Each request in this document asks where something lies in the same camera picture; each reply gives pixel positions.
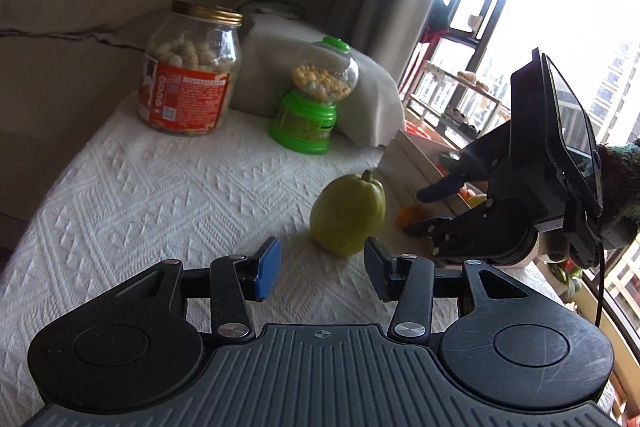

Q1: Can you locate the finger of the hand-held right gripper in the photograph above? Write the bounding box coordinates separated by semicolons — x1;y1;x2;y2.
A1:
404;199;501;269
416;132;496;204

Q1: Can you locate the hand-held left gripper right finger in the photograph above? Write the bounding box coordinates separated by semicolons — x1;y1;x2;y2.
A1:
364;237;538;342

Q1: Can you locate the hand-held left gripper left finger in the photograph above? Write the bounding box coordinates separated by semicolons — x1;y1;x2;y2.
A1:
115;237;282;344

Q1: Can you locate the green pear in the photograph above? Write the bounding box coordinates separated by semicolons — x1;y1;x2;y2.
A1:
310;170;387;257

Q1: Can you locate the cardboard box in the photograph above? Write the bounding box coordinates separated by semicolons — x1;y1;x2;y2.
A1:
377;129;496;228

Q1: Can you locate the person's right hand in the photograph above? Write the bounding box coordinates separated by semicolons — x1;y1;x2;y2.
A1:
597;139;640;250

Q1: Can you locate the red basin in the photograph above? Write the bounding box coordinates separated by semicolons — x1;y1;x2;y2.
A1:
404;121;441;142

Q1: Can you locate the metal shoe rack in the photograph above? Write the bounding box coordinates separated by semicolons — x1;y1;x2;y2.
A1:
407;59;513;135

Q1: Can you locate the white textured tablecloth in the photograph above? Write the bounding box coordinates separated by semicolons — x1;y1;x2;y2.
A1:
0;89;616;427

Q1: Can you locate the beige cushion cover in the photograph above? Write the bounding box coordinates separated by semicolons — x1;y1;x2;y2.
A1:
230;14;407;148

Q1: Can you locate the green candy dispenser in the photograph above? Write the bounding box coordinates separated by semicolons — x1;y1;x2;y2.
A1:
268;36;360;156

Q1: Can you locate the glass jar red label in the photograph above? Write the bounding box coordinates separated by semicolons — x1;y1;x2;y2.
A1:
137;0;244;135

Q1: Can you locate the dark window frame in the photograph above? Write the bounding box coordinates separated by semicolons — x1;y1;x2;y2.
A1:
435;0;640;427

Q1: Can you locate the black cable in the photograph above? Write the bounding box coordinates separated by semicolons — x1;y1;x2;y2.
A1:
594;242;607;327

